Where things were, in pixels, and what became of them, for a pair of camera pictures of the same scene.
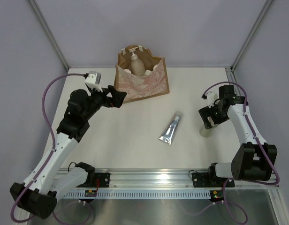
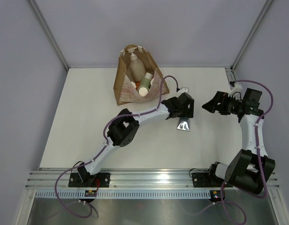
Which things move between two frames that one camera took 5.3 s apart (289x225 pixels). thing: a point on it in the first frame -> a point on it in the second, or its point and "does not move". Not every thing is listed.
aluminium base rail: x=170 y=179 does not move
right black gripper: x=207 y=111 -> x=211 y=105
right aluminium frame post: x=250 y=34 does not move
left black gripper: x=117 y=96 -> x=187 y=112
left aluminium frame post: x=49 y=33 does not move
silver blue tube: x=168 y=134 -> x=184 y=123
